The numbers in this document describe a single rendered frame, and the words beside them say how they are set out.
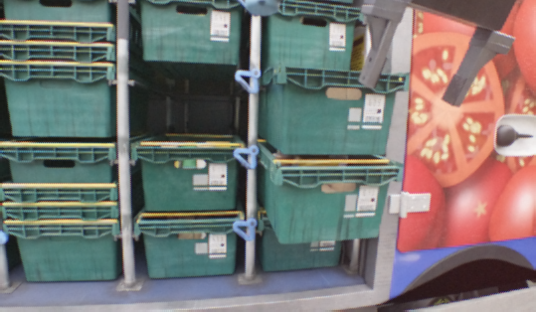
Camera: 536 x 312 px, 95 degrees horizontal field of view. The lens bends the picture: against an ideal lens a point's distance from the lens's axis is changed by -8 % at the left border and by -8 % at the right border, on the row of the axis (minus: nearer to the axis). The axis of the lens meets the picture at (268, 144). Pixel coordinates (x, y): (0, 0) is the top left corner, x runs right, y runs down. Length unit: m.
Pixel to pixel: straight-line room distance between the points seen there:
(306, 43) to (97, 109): 0.79
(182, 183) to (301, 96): 0.55
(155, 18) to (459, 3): 0.91
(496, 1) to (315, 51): 0.78
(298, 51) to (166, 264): 0.96
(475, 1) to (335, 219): 0.66
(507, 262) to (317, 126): 1.13
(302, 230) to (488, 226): 0.86
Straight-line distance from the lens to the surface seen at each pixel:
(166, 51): 1.05
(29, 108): 1.19
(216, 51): 1.03
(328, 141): 0.81
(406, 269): 1.24
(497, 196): 1.43
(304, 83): 0.74
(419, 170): 1.11
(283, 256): 1.18
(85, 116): 1.10
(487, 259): 1.51
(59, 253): 1.27
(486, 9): 0.41
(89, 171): 1.11
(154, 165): 1.04
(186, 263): 1.16
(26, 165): 1.21
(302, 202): 0.80
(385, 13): 0.35
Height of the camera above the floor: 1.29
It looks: 6 degrees down
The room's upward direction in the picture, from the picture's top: 2 degrees clockwise
